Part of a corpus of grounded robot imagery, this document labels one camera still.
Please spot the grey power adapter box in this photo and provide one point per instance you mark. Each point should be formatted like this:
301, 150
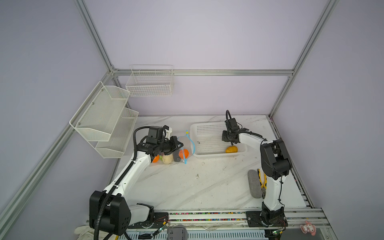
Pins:
177, 233

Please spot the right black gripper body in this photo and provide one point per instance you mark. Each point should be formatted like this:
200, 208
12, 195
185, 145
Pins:
229, 133

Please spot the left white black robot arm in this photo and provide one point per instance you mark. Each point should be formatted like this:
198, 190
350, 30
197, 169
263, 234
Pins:
109, 210

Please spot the yellow toy mango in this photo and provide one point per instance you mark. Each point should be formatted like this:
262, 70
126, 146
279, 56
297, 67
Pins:
231, 149

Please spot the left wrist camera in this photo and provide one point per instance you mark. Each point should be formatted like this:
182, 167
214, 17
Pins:
158, 134

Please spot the black round toy fruit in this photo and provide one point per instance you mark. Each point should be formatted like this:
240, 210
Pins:
176, 156

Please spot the white cloth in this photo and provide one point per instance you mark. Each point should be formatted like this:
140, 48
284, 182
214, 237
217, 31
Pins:
87, 233

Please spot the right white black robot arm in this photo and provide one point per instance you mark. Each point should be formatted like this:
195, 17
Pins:
276, 164

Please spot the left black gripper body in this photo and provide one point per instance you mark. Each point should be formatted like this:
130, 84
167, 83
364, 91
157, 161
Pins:
166, 146

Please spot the white plastic basket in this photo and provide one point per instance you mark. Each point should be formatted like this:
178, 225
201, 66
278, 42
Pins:
207, 138

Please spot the pink plush toy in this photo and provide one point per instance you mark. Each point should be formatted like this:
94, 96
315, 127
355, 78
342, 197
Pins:
308, 228

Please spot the yellow handled pliers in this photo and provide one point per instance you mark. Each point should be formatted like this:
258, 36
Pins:
263, 182

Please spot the white wire wall basket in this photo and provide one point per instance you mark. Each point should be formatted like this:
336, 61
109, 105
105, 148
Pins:
151, 81

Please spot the cream toy pear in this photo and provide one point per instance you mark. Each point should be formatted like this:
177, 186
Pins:
167, 159

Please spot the orange toy fruit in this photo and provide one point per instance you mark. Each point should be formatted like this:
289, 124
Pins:
156, 159
183, 154

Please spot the white two-tier mesh shelf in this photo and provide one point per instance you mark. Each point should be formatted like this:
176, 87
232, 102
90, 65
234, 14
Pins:
105, 121

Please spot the grey felt eraser block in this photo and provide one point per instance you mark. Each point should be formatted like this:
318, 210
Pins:
254, 184

